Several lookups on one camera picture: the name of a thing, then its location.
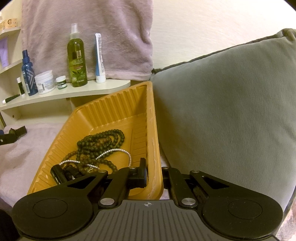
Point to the white cream jar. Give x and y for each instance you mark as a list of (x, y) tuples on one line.
[(45, 82)]

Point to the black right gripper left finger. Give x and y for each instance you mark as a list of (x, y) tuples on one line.
[(122, 182)]

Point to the small wooden box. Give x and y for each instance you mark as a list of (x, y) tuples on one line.
[(8, 24)]

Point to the dark green tube white cap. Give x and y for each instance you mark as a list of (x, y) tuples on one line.
[(8, 99)]

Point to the black white lip balm stick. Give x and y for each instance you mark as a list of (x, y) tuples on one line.
[(20, 85)]

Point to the grey cushion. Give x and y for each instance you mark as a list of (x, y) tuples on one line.
[(231, 114)]

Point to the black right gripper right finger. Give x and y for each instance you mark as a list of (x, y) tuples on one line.
[(178, 188)]

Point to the purple bottle on shelf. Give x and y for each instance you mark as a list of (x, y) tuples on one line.
[(4, 52)]

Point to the blue spray bottle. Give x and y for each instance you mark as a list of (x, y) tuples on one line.
[(28, 74)]

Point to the lilac fleece blanket hanging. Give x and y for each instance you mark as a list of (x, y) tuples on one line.
[(125, 28)]

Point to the small green-label jar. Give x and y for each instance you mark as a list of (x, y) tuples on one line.
[(61, 82)]

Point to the blue white tube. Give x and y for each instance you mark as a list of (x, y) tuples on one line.
[(100, 70)]

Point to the cream wooden shelf unit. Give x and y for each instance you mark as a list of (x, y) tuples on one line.
[(57, 94)]

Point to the lilac fleece bed cover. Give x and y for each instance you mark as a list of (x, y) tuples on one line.
[(21, 160)]

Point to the green olive spray bottle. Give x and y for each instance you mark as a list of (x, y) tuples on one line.
[(76, 58)]

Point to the orange ribbed plastic tray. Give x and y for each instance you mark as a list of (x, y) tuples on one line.
[(118, 129)]

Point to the black digital wristwatch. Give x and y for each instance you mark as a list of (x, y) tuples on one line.
[(63, 175)]

